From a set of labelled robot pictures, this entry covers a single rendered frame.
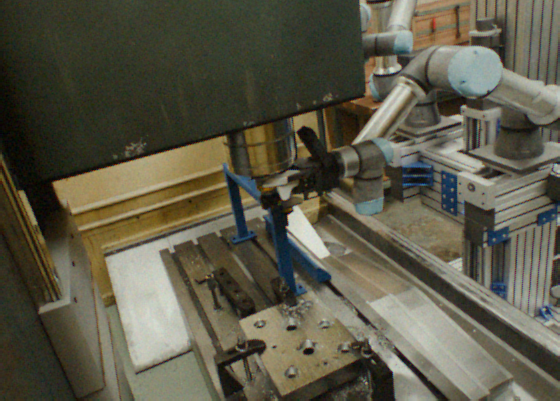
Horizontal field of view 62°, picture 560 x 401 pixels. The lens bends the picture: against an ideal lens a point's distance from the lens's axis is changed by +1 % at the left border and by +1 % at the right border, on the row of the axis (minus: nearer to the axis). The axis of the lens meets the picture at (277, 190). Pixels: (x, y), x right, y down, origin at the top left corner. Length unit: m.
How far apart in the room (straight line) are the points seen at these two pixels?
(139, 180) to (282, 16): 1.31
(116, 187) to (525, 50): 1.62
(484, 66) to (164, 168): 1.31
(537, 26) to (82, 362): 1.68
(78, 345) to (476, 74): 1.04
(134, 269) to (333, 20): 1.46
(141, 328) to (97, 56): 1.31
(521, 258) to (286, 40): 1.63
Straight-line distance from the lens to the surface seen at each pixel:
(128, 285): 2.04
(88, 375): 0.88
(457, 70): 1.26
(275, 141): 0.94
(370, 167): 1.16
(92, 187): 2.03
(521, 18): 1.87
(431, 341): 1.58
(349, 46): 0.94
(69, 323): 0.82
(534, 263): 2.33
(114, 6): 0.80
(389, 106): 1.34
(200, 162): 2.07
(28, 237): 0.76
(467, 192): 1.70
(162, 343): 1.88
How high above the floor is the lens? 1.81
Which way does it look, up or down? 24 degrees down
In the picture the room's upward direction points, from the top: 10 degrees counter-clockwise
